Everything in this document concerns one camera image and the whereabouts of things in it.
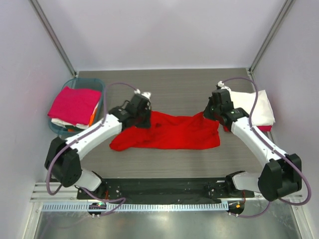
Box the red t-shirt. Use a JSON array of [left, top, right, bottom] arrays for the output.
[[109, 111, 220, 151], [223, 125, 231, 132]]

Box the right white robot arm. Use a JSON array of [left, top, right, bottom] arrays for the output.
[[203, 89, 302, 202]]

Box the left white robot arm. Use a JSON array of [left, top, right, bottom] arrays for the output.
[[44, 91, 152, 199]]

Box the folded red t-shirt in stack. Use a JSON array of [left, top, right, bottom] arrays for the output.
[[223, 125, 231, 132]]

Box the folded magenta t-shirt in stack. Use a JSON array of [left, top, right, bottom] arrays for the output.
[[258, 125, 272, 132]]

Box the folded white t-shirt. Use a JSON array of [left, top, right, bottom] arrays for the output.
[[230, 90, 275, 126]]

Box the orange t-shirt in basket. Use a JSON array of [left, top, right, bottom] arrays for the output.
[[89, 114, 96, 125]]

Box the teal plastic laundry basket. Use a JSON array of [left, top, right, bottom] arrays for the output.
[[47, 78, 105, 137]]

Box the folded pink t-shirt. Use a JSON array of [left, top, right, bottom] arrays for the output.
[[47, 86, 102, 125]]

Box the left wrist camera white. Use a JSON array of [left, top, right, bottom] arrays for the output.
[[134, 89, 152, 100]]

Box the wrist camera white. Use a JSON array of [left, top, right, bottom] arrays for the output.
[[134, 89, 152, 100], [216, 81, 231, 92]]

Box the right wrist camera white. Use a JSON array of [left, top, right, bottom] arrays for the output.
[[216, 81, 231, 92]]

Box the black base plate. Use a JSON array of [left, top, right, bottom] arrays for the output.
[[76, 177, 255, 203]]

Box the slotted cable duct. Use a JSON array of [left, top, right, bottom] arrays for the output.
[[41, 201, 228, 213]]

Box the right aluminium frame post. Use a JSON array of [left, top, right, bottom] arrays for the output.
[[247, 0, 296, 75]]

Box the aluminium frame post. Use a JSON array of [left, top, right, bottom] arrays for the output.
[[247, 0, 296, 75], [29, 0, 77, 78]]

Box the left aluminium frame post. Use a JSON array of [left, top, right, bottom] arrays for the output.
[[29, 0, 77, 78]]

